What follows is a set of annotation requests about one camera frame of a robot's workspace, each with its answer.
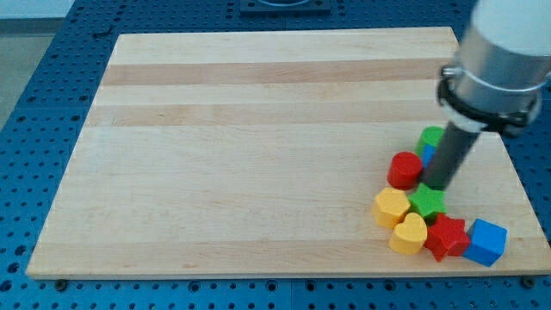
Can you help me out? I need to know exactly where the yellow hexagon block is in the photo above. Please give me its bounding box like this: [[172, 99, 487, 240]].
[[372, 187, 411, 229]]

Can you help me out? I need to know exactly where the yellow heart block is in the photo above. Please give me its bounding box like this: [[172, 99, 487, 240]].
[[388, 213, 428, 255]]

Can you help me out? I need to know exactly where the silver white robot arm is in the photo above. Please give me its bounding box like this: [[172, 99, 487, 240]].
[[421, 0, 550, 190]]

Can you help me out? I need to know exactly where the light wooden board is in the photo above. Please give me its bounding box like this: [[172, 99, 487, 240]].
[[27, 28, 550, 280]]

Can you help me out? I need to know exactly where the red star block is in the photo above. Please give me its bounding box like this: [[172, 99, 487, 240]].
[[424, 214, 471, 262]]

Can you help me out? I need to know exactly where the black mounting plate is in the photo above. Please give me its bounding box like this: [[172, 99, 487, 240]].
[[238, 0, 331, 15]]

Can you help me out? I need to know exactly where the green cylinder block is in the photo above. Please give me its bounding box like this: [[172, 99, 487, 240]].
[[415, 126, 444, 157]]

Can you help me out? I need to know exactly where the blue cube block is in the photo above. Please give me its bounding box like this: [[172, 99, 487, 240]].
[[462, 219, 508, 267]]

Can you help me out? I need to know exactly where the blue block behind rod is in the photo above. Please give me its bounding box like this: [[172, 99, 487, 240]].
[[421, 144, 436, 168]]

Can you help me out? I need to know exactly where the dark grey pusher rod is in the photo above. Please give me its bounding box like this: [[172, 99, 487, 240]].
[[421, 122, 480, 190]]

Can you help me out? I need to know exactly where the red cylinder block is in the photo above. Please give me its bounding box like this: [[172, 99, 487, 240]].
[[387, 152, 423, 190]]

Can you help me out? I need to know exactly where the green star block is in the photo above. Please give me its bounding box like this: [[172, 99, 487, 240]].
[[408, 183, 447, 223]]

